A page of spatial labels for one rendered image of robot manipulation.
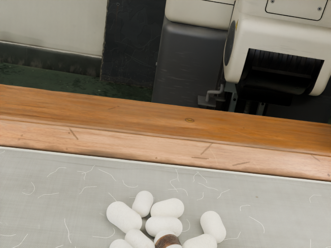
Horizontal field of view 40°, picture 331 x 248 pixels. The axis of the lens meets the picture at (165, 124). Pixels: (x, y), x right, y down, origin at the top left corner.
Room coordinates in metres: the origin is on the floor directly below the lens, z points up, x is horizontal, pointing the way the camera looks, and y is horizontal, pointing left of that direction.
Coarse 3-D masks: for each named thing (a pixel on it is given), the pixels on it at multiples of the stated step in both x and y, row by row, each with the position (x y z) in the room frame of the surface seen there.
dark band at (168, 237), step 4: (164, 236) 0.31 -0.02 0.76; (168, 236) 0.31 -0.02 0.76; (172, 236) 0.31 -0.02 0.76; (176, 236) 0.31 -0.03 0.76; (160, 240) 0.31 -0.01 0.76; (164, 240) 0.30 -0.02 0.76; (168, 240) 0.30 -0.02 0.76; (172, 240) 0.30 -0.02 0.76; (176, 240) 0.31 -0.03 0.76; (156, 244) 0.30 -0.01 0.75; (160, 244) 0.30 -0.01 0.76; (164, 244) 0.30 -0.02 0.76; (168, 244) 0.30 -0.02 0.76; (172, 244) 0.30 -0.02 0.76; (176, 244) 0.30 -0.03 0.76; (180, 244) 0.30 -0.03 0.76
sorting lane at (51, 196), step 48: (0, 192) 0.35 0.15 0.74; (48, 192) 0.37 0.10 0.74; (96, 192) 0.38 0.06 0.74; (192, 192) 0.41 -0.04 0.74; (240, 192) 0.42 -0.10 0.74; (288, 192) 0.44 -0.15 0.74; (0, 240) 0.29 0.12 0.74; (48, 240) 0.30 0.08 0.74; (96, 240) 0.31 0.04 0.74; (240, 240) 0.34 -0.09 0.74; (288, 240) 0.36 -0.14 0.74
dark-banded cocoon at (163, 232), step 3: (162, 231) 0.32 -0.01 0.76; (165, 231) 0.31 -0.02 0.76; (168, 231) 0.32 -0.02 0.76; (159, 234) 0.31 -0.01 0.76; (162, 234) 0.31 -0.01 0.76; (165, 234) 0.31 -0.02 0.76; (174, 234) 0.32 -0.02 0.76; (156, 237) 0.31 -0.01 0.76; (159, 237) 0.31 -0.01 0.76; (156, 240) 0.31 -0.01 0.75; (168, 246) 0.30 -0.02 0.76; (171, 246) 0.30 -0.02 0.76; (174, 246) 0.30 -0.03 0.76; (177, 246) 0.30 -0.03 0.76; (180, 246) 0.30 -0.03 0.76
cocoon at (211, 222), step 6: (204, 216) 0.35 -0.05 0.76; (210, 216) 0.35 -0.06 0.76; (216, 216) 0.35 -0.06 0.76; (204, 222) 0.34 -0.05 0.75; (210, 222) 0.34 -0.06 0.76; (216, 222) 0.34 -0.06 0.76; (204, 228) 0.34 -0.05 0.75; (210, 228) 0.33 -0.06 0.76; (216, 228) 0.33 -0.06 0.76; (222, 228) 0.33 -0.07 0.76; (210, 234) 0.33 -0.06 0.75; (216, 234) 0.33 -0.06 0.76; (222, 234) 0.33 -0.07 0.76; (216, 240) 0.33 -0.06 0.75; (222, 240) 0.33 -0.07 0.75
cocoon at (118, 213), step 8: (112, 208) 0.34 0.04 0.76; (120, 208) 0.34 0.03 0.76; (128, 208) 0.34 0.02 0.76; (112, 216) 0.33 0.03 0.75; (120, 216) 0.33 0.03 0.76; (128, 216) 0.33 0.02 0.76; (136, 216) 0.33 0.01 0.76; (120, 224) 0.32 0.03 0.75; (128, 224) 0.32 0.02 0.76; (136, 224) 0.32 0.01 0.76
